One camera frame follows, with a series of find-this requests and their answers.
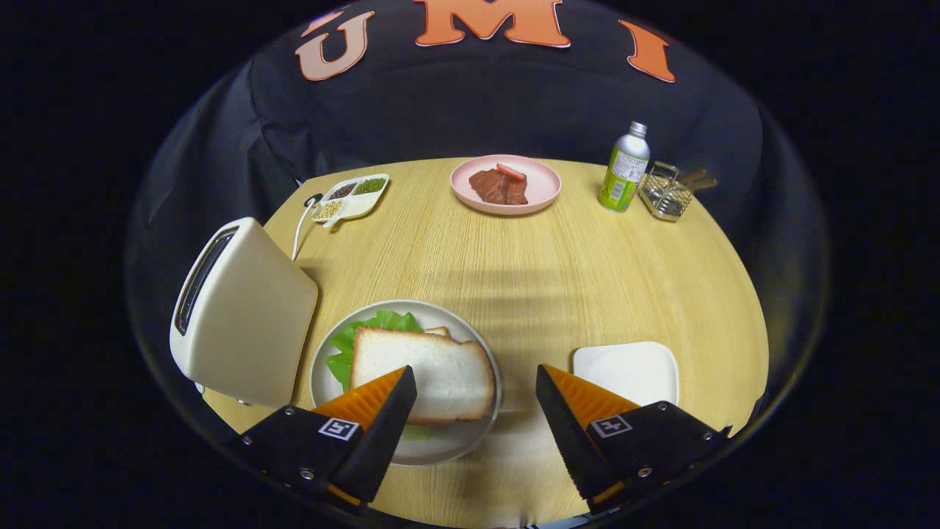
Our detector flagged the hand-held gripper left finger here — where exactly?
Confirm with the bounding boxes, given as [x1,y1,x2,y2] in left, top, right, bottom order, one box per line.
[234,365,418,511]

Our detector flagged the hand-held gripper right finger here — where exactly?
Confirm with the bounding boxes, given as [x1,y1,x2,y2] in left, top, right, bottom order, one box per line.
[535,364,733,515]

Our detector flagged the green lettuce leaf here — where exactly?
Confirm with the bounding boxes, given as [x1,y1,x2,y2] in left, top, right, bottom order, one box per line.
[325,309,435,442]

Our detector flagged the white round plate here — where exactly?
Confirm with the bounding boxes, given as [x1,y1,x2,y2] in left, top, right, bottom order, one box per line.
[309,299,504,467]

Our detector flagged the white square plate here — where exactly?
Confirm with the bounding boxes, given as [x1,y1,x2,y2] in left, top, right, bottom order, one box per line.
[573,342,680,407]

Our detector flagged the white toaster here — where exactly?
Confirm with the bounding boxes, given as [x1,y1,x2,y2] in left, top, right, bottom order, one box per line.
[170,217,320,409]

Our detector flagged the white divided dish with beans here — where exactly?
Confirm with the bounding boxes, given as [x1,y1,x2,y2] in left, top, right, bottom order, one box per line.
[311,173,390,228]

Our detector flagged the pink plate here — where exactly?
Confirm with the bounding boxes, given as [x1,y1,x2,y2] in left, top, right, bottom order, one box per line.
[450,154,563,217]

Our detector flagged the brown meat slice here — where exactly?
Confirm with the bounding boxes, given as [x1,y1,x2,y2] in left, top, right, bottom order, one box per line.
[469,168,529,206]

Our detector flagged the silver bottle with green label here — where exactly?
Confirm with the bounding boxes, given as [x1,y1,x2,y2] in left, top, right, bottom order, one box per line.
[598,121,651,213]

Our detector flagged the white toaster cable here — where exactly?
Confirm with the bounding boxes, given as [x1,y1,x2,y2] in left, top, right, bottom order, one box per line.
[292,193,324,262]

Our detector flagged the wire cutlery basket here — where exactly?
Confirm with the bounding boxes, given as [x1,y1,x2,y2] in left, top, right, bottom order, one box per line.
[638,162,695,223]

